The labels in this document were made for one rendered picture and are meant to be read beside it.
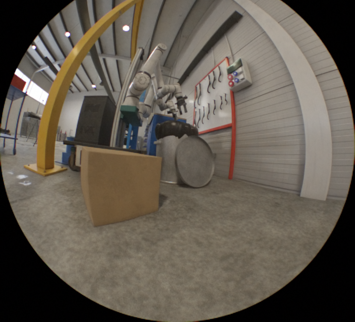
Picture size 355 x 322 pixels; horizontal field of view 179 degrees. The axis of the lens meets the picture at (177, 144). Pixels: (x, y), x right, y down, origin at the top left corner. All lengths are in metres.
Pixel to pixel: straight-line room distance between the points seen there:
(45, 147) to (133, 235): 1.10
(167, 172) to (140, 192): 0.69
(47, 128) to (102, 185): 0.98
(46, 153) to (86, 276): 1.12
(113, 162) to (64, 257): 0.39
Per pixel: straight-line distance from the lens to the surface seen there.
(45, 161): 1.33
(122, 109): 1.11
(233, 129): 1.83
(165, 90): 1.19
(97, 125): 1.23
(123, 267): 0.38
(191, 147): 1.18
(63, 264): 0.42
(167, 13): 7.30
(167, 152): 1.16
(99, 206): 0.48
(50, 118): 1.31
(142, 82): 1.04
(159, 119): 1.85
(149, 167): 0.53
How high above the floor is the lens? 0.33
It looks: 5 degrees up
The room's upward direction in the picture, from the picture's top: 6 degrees clockwise
